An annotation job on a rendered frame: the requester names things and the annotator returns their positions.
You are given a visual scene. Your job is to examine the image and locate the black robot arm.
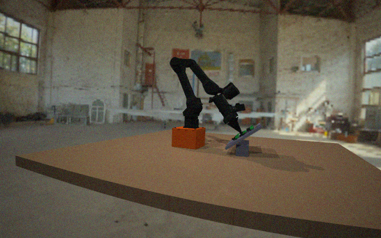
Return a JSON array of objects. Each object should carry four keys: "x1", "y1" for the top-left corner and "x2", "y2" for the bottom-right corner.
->
[{"x1": 170, "y1": 57, "x2": 246, "y2": 128}]

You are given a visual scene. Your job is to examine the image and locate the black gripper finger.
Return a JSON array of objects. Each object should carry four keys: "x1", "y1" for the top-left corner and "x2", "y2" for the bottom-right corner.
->
[{"x1": 228, "y1": 117, "x2": 242, "y2": 133}]

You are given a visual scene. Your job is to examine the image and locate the grey switch panel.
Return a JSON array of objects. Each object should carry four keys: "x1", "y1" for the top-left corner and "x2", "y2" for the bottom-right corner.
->
[{"x1": 225, "y1": 123, "x2": 263, "y2": 157}]

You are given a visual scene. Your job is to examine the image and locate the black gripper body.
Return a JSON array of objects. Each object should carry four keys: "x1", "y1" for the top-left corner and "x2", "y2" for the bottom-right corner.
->
[{"x1": 218, "y1": 102, "x2": 238, "y2": 124}]

